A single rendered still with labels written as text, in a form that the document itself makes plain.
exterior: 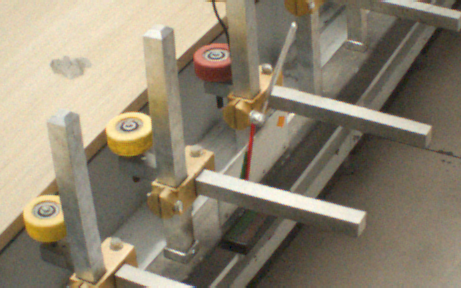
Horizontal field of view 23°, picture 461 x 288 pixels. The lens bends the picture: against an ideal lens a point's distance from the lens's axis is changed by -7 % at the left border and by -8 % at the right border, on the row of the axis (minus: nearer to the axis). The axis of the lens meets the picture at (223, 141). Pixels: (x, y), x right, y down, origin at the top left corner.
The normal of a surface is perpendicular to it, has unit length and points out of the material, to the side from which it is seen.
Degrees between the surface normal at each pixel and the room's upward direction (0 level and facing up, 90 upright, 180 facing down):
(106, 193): 90
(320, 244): 0
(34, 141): 0
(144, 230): 0
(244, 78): 90
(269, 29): 90
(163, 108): 90
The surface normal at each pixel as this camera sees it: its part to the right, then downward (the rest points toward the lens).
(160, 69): -0.48, 0.52
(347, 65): -0.06, -0.82
